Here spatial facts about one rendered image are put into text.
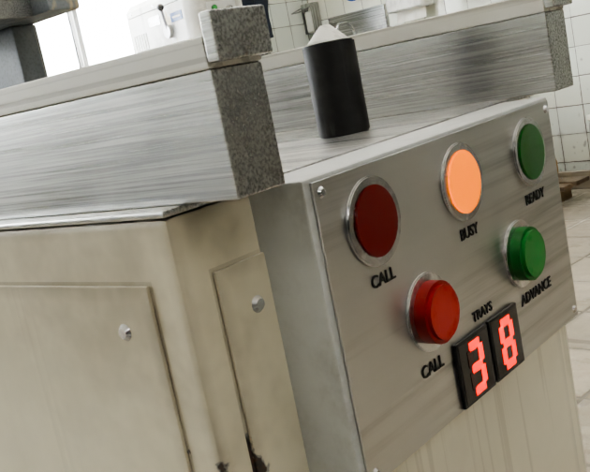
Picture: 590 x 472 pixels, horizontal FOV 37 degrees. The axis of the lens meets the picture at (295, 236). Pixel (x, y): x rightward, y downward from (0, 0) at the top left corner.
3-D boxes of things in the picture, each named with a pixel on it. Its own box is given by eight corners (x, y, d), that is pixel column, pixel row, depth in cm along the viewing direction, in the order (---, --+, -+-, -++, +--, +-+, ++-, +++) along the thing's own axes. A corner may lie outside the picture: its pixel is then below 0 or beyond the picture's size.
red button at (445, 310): (405, 352, 41) (393, 290, 40) (437, 330, 43) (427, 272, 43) (435, 353, 40) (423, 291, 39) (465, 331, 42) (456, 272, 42)
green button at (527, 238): (500, 287, 48) (493, 235, 48) (523, 272, 51) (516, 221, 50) (527, 287, 47) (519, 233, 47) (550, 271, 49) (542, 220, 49)
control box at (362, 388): (305, 486, 39) (243, 185, 37) (530, 313, 57) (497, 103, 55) (372, 499, 37) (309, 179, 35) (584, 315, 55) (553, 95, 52)
